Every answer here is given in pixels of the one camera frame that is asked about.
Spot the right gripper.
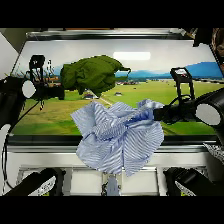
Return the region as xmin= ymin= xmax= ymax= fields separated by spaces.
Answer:
xmin=152 ymin=105 xmax=175 ymax=125

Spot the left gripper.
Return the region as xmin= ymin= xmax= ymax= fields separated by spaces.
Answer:
xmin=44 ymin=84 xmax=67 ymax=101

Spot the blue striped shirt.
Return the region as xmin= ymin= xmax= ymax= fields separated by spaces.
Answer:
xmin=70 ymin=98 xmax=166 ymax=197

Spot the green garment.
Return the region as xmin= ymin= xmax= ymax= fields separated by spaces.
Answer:
xmin=59 ymin=54 xmax=132 ymax=98

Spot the grey patterned garment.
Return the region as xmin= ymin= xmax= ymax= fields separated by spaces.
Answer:
xmin=202 ymin=142 xmax=224 ymax=165

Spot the person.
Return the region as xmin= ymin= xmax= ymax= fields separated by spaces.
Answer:
xmin=192 ymin=27 xmax=224 ymax=68

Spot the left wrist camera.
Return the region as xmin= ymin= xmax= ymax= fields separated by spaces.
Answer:
xmin=28 ymin=54 xmax=47 ymax=85

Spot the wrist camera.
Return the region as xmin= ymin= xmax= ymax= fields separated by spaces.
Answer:
xmin=169 ymin=66 xmax=195 ymax=102
xmin=28 ymin=54 xmax=47 ymax=85

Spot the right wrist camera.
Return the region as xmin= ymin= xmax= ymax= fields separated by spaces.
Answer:
xmin=169 ymin=66 xmax=195 ymax=102

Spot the black cable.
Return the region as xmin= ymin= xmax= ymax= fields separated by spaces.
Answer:
xmin=0 ymin=99 xmax=43 ymax=195

